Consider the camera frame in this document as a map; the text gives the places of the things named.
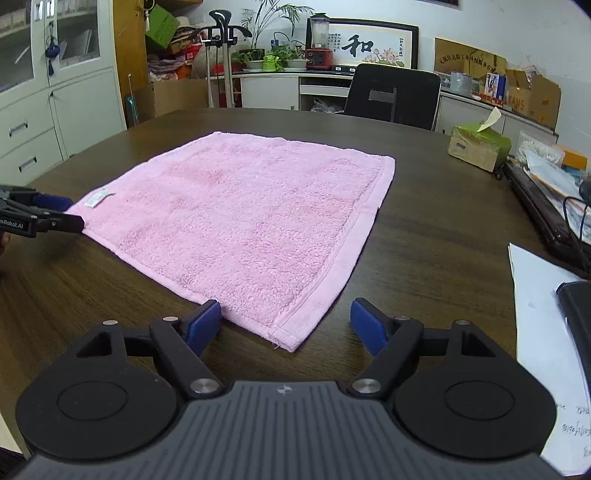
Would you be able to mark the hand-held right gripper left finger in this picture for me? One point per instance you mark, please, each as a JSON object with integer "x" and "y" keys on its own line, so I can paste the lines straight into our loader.
{"x": 203, "y": 323}

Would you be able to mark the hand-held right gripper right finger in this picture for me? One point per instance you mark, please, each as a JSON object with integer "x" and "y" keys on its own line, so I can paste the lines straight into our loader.
{"x": 369, "y": 323}

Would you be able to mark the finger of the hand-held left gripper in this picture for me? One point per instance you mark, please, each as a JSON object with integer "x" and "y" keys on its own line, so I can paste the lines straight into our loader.
{"x": 53, "y": 201}
{"x": 60, "y": 223}

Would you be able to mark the pink towel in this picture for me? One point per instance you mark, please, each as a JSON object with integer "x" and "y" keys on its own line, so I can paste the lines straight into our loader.
{"x": 240, "y": 217}

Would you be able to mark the grey filing cabinet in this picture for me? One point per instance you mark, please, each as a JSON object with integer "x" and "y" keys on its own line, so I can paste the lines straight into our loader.
{"x": 78, "y": 115}

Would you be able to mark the blue hanging tassel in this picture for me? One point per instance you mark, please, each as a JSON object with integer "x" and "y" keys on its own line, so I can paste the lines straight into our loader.
{"x": 52, "y": 50}

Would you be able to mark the large brown cardboard box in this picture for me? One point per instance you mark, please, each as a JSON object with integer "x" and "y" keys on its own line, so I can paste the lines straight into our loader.
{"x": 175, "y": 99}

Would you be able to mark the white paper sheet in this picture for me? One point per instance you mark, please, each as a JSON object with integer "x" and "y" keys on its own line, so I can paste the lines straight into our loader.
{"x": 535, "y": 314}

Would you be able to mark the pile of clothes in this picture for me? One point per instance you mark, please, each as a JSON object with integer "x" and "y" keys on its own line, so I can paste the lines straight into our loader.
{"x": 161, "y": 69}

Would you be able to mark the wooden shelf unit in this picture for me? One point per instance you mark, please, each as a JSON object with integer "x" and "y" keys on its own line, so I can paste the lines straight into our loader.
{"x": 131, "y": 46}

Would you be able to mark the dark laptop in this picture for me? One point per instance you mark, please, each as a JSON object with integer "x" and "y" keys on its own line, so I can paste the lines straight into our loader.
{"x": 540, "y": 212}

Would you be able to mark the green tissue box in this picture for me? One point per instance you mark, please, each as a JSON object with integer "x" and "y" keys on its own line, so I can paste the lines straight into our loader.
{"x": 475, "y": 147}

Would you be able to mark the green cardboard box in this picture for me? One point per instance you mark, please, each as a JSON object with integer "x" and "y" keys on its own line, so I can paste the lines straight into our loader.
{"x": 161, "y": 25}

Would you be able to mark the black leather wallet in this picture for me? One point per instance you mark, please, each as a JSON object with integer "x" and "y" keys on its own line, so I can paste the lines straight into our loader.
{"x": 579, "y": 318}

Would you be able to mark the clear plastic bag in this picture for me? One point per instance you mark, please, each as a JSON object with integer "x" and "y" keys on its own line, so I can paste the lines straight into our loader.
{"x": 325, "y": 106}

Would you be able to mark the white envelope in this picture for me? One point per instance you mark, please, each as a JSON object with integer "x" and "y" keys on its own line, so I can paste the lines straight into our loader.
{"x": 549, "y": 177}

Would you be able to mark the black mesh office chair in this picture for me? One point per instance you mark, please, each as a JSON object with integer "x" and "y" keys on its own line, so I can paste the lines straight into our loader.
{"x": 401, "y": 92}

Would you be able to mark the white low cabinet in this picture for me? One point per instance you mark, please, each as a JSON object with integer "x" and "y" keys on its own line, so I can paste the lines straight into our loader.
{"x": 268, "y": 92}

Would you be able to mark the clear cotton swab container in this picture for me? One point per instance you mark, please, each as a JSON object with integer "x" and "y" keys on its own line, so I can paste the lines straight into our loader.
{"x": 535, "y": 147}

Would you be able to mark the tall potted palm plant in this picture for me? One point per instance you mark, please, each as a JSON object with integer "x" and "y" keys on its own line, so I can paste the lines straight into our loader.
{"x": 254, "y": 64}

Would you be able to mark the black computer mouse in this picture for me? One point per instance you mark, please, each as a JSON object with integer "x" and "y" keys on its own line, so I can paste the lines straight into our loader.
{"x": 586, "y": 190}

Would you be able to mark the green plastic bag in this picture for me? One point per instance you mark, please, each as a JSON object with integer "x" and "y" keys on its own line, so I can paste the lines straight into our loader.
{"x": 270, "y": 63}

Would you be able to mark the orange box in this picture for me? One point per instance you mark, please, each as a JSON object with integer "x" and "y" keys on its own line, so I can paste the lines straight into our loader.
{"x": 575, "y": 159}

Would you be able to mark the small blue printed box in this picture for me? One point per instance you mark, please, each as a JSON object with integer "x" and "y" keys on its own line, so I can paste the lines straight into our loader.
{"x": 495, "y": 86}

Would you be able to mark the small potted green plant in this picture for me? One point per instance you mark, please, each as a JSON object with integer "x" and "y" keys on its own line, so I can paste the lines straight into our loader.
{"x": 295, "y": 63}

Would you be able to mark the red blender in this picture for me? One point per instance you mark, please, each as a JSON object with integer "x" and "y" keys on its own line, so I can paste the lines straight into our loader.
{"x": 318, "y": 55}

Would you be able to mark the framed calligraphy picture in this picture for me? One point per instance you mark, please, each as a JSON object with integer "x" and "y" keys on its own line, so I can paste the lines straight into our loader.
{"x": 369, "y": 44}

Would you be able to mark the open cardboard box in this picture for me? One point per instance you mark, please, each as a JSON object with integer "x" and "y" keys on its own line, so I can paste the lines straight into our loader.
{"x": 540, "y": 99}

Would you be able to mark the white red plastic bag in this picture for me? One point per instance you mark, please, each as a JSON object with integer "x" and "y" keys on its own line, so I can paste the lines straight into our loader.
{"x": 528, "y": 64}

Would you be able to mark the golden wall plaque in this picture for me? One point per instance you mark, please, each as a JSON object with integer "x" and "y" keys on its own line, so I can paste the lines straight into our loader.
{"x": 466, "y": 57}

